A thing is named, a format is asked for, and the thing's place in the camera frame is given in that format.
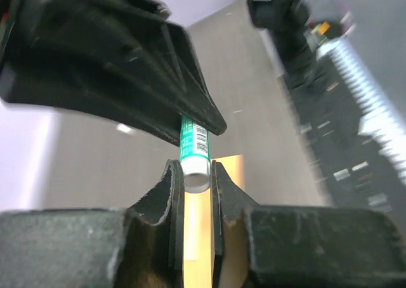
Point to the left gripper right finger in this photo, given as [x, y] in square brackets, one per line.
[300, 246]

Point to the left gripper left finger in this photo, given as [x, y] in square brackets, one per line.
[138, 246]

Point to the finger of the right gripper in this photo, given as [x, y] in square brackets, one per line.
[122, 60]

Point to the orange paper envelope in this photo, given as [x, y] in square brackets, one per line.
[203, 224]

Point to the green white glue stick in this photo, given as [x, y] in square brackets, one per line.
[194, 156]

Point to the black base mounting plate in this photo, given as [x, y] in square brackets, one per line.
[353, 170]

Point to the white slotted cable duct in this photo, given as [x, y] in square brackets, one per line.
[379, 119]

